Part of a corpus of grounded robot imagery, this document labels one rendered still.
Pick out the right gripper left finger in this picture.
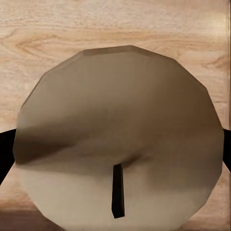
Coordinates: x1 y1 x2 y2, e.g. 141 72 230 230
0 129 16 185

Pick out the pillar candle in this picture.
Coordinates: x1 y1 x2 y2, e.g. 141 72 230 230
13 45 225 231

